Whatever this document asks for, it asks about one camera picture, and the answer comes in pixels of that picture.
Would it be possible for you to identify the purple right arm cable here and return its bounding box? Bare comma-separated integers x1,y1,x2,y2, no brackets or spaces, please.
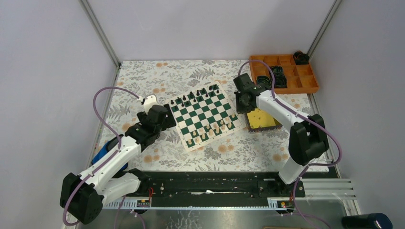
238,60,343,229

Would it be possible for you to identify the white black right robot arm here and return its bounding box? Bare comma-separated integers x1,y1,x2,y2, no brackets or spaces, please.
234,73,329,197

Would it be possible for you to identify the black coil outside tray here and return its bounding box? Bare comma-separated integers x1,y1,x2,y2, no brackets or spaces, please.
293,51,309,65

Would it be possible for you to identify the black mounting base rail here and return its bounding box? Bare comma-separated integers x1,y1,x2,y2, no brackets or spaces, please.
128,169,306,208

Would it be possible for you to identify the floral table mat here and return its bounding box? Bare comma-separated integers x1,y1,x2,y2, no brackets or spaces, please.
99,60,290,172

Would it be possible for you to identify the dark cylinder bottom right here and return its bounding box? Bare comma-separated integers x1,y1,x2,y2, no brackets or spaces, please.
341,213,393,229

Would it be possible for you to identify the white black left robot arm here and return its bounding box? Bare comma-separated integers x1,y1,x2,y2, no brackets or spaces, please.
60,104,176,226

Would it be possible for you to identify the blue object under arm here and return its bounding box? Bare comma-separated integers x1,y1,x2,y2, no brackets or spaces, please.
91,136,133,178

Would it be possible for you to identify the black coil tray upper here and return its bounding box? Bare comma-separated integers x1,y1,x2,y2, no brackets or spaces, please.
270,65,284,77

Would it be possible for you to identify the black coil tray lower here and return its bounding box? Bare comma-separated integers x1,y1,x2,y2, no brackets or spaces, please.
275,74,287,88

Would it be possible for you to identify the gold chess piece tin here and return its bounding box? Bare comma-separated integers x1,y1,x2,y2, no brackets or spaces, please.
245,108,282,133

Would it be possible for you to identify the wooden compartment tray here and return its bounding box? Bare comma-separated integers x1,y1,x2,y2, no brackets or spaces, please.
249,54,320,94

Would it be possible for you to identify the green white chess board mat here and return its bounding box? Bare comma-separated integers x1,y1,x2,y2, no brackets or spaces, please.
167,83,246,152

